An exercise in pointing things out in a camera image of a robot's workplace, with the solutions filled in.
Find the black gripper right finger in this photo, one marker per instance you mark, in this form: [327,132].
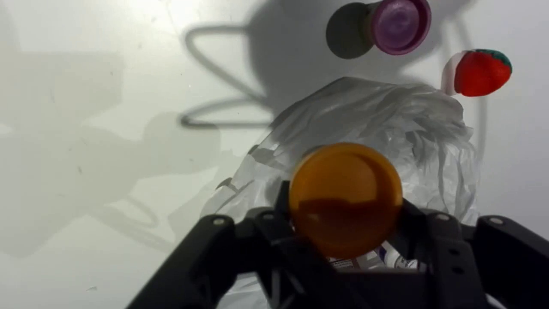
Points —
[462,266]

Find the yellow playdough tub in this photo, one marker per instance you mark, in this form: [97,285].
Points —
[346,199]

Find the magenta-lid playdough tub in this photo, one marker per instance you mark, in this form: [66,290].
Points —
[397,26]

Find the white plastic bag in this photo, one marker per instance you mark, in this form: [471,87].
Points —
[418,127]

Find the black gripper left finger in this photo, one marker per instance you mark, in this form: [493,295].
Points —
[207,263]

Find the red toy strawberry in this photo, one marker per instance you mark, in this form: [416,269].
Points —
[476,72]

